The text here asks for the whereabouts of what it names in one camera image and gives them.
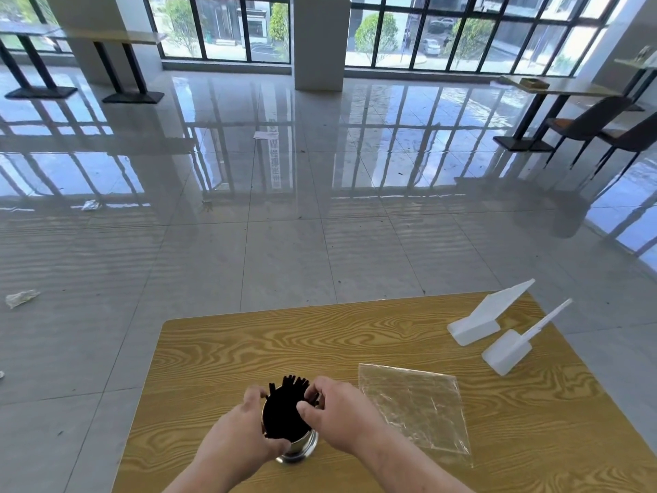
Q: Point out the person's left hand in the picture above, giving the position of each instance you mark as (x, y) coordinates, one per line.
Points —
(236, 441)

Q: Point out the person's right hand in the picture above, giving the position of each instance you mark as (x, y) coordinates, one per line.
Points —
(349, 418)

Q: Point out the bunch of black straws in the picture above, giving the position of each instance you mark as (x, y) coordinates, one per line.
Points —
(282, 413)

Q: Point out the steel cylindrical holder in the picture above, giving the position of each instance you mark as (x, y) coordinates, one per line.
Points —
(303, 451)

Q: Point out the clear plastic bag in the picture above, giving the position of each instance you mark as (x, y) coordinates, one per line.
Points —
(418, 405)

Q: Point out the person's left forearm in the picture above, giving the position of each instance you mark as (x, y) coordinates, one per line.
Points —
(205, 480)

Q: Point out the person's right forearm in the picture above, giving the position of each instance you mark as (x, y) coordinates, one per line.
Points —
(416, 472)

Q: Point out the wide white plastic stand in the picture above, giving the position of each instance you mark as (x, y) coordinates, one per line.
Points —
(480, 313)

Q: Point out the narrow white plastic stand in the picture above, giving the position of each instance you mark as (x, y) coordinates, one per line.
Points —
(505, 351)

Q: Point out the large crumpled white litter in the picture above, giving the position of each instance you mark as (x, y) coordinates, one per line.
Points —
(21, 298)

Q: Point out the crumpled clear wrapper litter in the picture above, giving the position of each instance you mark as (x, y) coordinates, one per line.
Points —
(90, 205)

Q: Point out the white paper sheet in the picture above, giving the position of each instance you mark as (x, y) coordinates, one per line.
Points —
(265, 135)

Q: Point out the dark dining chair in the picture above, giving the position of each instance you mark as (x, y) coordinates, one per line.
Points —
(590, 123)
(636, 135)

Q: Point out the small wooden tray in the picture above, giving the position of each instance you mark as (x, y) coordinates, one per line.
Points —
(534, 83)

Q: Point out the black framed window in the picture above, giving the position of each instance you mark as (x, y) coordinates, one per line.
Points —
(472, 35)
(215, 30)
(23, 7)

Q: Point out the long table with black legs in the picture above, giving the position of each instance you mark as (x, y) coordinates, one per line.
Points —
(23, 29)
(118, 36)

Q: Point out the white table sign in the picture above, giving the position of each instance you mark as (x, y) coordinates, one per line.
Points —
(649, 58)

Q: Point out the wooden table with black pedestal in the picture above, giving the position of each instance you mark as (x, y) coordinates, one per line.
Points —
(634, 64)
(572, 87)

